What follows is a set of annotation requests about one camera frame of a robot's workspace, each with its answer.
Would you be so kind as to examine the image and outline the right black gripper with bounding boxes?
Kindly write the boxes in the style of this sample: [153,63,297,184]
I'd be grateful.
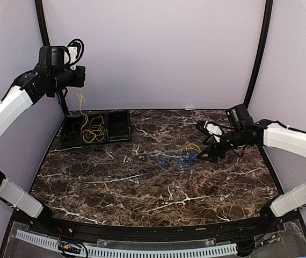
[196,127,245,163]

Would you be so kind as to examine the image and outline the blue cable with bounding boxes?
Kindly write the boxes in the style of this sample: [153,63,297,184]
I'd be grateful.
[157,152,200,172]

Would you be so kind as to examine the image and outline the white slotted cable duct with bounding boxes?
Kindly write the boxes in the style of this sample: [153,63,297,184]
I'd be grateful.
[16,230,237,258]

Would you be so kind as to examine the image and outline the black frame post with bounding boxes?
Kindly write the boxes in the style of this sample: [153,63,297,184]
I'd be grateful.
[244,0,273,108]
[34,0,69,116]

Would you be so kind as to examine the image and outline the left black frame post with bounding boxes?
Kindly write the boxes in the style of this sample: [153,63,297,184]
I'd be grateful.
[34,0,69,116]

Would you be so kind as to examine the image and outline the grey cable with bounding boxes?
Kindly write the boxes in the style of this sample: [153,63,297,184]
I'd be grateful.
[63,122,85,142]

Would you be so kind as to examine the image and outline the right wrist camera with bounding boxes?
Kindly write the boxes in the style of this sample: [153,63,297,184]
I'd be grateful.
[195,120,223,142]

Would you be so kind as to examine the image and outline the black three-compartment tray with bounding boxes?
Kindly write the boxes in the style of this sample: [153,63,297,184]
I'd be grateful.
[60,111,132,148]

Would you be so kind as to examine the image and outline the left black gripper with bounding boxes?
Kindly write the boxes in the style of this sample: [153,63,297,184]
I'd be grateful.
[50,64,86,90]

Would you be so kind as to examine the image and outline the right black frame post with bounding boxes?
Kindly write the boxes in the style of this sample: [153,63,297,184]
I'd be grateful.
[244,0,273,108]

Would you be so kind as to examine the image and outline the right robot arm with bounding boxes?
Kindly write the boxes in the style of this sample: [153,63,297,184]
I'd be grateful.
[196,104,306,233]

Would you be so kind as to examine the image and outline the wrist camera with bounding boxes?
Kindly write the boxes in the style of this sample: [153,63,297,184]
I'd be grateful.
[195,120,223,142]
[64,38,85,70]

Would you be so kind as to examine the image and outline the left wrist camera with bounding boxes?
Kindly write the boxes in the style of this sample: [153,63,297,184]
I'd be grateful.
[64,38,85,70]

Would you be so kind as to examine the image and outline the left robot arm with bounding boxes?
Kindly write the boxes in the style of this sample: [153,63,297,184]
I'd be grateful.
[0,41,86,234]

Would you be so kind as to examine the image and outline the black front rail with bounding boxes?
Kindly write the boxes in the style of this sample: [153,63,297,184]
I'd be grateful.
[23,218,278,242]

